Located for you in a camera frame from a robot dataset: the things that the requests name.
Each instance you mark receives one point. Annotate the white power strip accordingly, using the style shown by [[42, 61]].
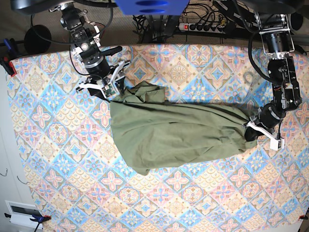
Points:
[[200, 27]]

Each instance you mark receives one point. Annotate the blue clamp lower left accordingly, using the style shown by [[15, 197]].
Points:
[[38, 218]]

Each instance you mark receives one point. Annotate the red clamp lower right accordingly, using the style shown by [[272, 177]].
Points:
[[303, 217]]

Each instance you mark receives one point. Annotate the patterned tablecloth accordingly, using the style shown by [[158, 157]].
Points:
[[76, 175]]

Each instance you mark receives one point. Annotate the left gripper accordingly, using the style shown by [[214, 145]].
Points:
[[264, 123]]

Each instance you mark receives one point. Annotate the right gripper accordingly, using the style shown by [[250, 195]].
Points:
[[105, 81]]

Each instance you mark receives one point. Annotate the blue clamp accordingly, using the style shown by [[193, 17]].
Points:
[[38, 218], [6, 61]]

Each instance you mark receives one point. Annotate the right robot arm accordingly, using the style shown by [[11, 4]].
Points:
[[85, 36]]

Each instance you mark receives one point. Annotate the green t-shirt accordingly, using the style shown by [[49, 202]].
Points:
[[152, 133]]

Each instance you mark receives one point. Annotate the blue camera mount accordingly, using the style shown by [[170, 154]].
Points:
[[152, 7]]

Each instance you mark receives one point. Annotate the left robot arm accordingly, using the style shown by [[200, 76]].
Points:
[[277, 45]]

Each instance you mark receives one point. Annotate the blue clamp upper left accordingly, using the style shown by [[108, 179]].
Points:
[[6, 61]]

